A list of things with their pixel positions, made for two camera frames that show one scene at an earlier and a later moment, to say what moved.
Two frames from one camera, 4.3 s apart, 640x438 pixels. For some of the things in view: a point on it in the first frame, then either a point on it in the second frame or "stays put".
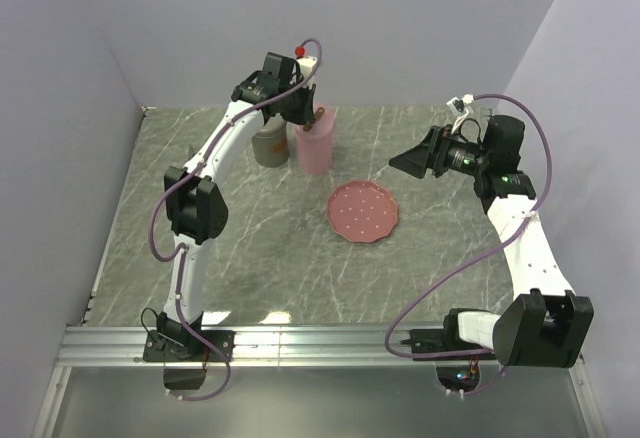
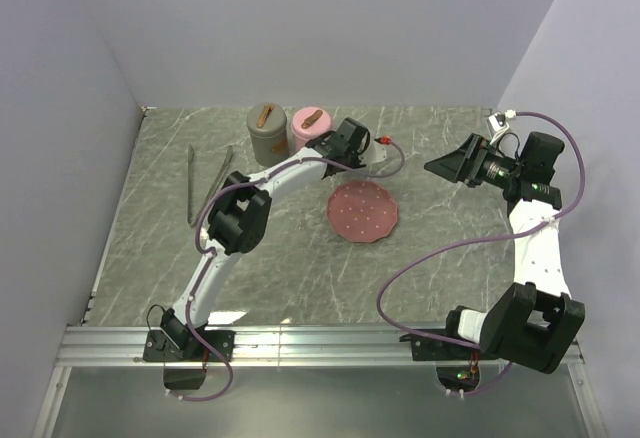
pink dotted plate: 362,211 stays put
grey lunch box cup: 271,152 stays put
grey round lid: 276,127 stays put
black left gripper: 306,115 → 357,159
